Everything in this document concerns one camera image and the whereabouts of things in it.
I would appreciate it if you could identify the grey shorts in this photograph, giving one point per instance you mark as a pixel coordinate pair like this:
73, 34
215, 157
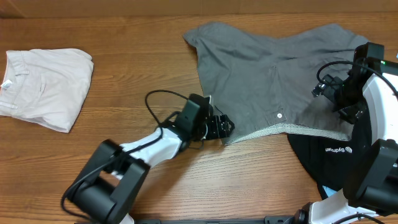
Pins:
265, 85

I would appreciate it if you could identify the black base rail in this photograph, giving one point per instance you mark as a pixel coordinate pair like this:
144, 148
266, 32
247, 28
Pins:
266, 220

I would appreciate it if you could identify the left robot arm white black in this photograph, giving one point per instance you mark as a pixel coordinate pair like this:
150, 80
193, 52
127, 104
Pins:
107, 186

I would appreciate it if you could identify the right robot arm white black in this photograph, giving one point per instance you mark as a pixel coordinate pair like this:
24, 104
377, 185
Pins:
358, 178

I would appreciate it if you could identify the folded beige shorts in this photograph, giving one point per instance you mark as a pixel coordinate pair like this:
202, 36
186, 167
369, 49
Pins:
46, 87

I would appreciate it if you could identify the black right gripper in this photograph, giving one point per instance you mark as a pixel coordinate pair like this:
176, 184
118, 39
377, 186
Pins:
353, 113

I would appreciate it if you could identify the light blue garment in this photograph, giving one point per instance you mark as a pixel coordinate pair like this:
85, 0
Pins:
326, 191

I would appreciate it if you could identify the black t-shirt with logo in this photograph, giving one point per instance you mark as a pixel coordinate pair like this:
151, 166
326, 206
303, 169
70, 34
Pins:
329, 161

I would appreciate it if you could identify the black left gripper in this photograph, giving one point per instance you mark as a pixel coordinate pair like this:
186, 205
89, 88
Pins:
223, 130

